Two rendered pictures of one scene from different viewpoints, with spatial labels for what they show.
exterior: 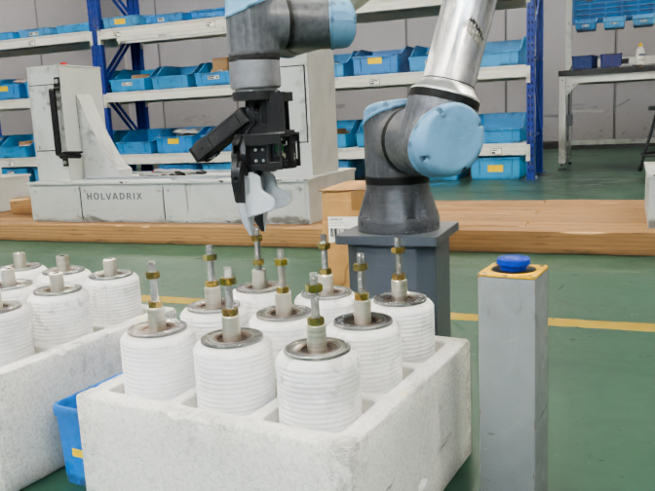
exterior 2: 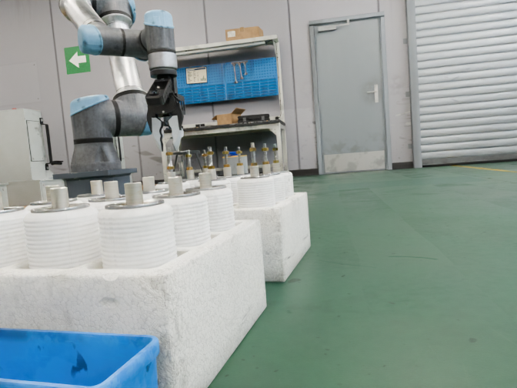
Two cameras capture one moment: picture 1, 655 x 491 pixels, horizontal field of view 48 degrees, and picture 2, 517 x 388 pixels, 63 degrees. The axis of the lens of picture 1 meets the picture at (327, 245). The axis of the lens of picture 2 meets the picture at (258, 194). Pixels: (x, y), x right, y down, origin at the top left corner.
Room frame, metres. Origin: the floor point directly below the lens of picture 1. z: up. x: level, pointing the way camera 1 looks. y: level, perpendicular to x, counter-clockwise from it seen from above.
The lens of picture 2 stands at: (1.15, 1.28, 0.30)
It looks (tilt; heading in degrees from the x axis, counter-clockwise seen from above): 5 degrees down; 257
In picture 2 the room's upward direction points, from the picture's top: 4 degrees counter-clockwise
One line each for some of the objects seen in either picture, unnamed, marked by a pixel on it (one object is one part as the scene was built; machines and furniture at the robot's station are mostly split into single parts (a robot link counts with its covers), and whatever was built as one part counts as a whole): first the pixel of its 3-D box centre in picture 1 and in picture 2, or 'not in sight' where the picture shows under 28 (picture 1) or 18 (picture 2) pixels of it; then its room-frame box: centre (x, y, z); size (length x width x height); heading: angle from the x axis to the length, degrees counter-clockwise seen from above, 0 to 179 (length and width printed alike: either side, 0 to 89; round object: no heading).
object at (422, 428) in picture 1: (290, 426); (232, 232); (0.96, 0.06, 0.09); 0.39 x 0.39 x 0.18; 61
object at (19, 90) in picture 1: (22, 89); not in sight; (7.20, 2.83, 0.90); 0.50 x 0.38 x 0.21; 158
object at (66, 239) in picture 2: not in sight; (68, 272); (1.29, 0.65, 0.16); 0.10 x 0.10 x 0.18
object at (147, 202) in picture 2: not in sight; (135, 205); (1.18, 0.71, 0.25); 0.08 x 0.08 x 0.01
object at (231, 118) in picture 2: not in sight; (228, 118); (0.18, -4.53, 0.87); 0.40 x 0.30 x 0.23; 144
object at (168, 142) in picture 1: (188, 139); not in sight; (6.50, 1.17, 0.36); 0.50 x 0.38 x 0.21; 158
